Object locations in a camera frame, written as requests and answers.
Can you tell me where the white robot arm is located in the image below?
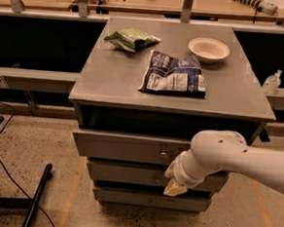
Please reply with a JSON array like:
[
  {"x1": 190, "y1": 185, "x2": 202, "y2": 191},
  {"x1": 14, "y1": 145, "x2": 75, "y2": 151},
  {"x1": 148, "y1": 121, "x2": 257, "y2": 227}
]
[{"x1": 163, "y1": 130, "x2": 284, "y2": 197}]

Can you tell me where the black floor cable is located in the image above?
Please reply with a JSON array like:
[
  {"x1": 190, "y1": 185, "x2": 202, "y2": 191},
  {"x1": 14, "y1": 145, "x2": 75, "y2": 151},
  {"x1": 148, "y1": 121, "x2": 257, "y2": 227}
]
[{"x1": 0, "y1": 101, "x2": 67, "y2": 227}]

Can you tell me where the grey drawer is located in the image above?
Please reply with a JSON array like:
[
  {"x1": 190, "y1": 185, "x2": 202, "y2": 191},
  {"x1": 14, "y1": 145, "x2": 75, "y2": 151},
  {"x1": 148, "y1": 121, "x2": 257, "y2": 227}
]
[
  {"x1": 73, "y1": 129, "x2": 190, "y2": 165},
  {"x1": 92, "y1": 186, "x2": 212, "y2": 212},
  {"x1": 87, "y1": 158, "x2": 229, "y2": 192}
]

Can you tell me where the grey drawer cabinet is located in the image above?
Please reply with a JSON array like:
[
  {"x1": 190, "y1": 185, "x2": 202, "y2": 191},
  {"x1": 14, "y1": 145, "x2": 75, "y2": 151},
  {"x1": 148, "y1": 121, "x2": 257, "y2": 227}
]
[{"x1": 69, "y1": 18, "x2": 275, "y2": 199}]

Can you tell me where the grey bottom drawer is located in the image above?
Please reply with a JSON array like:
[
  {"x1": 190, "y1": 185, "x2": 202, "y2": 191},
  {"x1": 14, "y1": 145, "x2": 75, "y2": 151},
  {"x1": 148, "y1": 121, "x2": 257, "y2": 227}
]
[{"x1": 92, "y1": 186, "x2": 212, "y2": 212}]

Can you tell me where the black ribbed hose tool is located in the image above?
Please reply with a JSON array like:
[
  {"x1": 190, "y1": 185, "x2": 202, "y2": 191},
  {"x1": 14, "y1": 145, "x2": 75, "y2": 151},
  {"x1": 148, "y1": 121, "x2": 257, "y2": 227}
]
[{"x1": 233, "y1": 0, "x2": 278, "y2": 16}]

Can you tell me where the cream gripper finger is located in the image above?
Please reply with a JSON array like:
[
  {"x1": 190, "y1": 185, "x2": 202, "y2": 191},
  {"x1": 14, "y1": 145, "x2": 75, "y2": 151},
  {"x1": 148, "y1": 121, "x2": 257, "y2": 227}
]
[{"x1": 164, "y1": 163, "x2": 174, "y2": 179}]

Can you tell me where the blue snack bag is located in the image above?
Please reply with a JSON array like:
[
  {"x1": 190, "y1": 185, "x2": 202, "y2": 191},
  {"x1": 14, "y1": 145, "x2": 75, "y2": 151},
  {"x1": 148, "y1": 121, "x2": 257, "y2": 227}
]
[{"x1": 138, "y1": 50, "x2": 206, "y2": 98}]

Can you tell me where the grey middle drawer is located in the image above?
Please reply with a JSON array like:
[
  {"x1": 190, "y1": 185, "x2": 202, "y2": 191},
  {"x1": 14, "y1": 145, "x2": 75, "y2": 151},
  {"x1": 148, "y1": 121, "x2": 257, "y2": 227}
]
[{"x1": 87, "y1": 158, "x2": 229, "y2": 192}]

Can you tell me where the green chip bag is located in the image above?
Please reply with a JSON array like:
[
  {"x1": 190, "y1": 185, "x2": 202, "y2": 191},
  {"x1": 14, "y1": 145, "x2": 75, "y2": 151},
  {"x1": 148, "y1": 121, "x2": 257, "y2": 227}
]
[{"x1": 104, "y1": 27, "x2": 160, "y2": 53}]

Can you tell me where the grey top drawer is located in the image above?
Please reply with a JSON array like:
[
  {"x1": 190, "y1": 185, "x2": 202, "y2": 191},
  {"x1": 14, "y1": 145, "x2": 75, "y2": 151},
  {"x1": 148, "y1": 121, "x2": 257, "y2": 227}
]
[{"x1": 73, "y1": 129, "x2": 190, "y2": 165}]

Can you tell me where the white paper bowl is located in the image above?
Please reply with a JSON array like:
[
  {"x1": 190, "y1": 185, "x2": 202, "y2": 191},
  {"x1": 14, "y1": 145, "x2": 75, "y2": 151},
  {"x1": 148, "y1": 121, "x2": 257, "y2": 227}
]
[{"x1": 189, "y1": 37, "x2": 231, "y2": 63}]

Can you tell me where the clear sanitizer bottle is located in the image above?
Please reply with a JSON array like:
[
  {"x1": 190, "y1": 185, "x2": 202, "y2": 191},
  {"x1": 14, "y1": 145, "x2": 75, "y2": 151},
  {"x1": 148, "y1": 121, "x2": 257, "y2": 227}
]
[{"x1": 262, "y1": 69, "x2": 282, "y2": 95}]

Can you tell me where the black pole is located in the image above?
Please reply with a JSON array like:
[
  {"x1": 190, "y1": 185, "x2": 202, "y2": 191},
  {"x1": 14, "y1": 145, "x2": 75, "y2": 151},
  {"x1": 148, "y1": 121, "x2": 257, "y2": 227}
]
[{"x1": 22, "y1": 164, "x2": 53, "y2": 227}]

